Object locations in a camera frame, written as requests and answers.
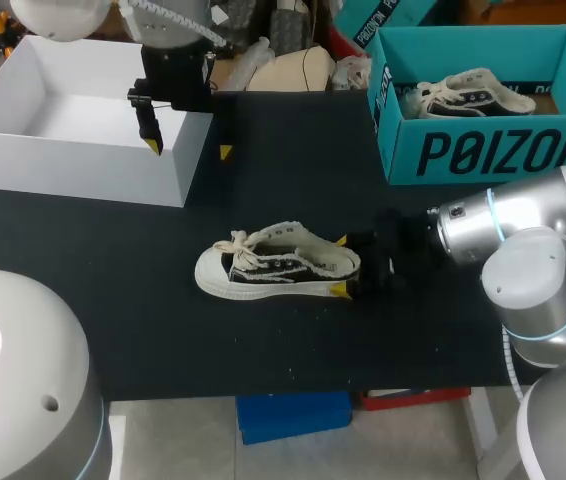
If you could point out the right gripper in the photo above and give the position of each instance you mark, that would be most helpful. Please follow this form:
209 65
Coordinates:
403 250

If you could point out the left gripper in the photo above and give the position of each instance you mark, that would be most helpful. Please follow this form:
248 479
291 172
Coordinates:
178 80

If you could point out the black and cream canvas shoe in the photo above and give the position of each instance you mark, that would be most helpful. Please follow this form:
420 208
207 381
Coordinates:
273 272
468 97

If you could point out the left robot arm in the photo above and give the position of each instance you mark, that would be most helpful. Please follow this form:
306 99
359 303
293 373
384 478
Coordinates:
8 380

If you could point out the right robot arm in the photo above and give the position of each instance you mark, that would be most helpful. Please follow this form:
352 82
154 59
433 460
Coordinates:
528 280

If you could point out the white shoebox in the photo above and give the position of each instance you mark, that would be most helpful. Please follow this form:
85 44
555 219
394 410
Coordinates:
78 145

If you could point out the beige rounded object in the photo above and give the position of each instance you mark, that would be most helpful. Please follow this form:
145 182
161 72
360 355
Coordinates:
293 70

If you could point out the red box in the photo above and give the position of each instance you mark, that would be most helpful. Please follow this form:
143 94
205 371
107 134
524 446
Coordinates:
413 399

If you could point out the blue box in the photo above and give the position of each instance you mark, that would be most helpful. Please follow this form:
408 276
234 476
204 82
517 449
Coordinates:
293 417

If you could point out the teal box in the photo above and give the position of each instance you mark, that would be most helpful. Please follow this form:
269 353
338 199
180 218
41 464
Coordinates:
378 17
488 150

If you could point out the clear plastic bag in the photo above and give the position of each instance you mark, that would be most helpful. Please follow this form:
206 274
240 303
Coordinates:
355 72

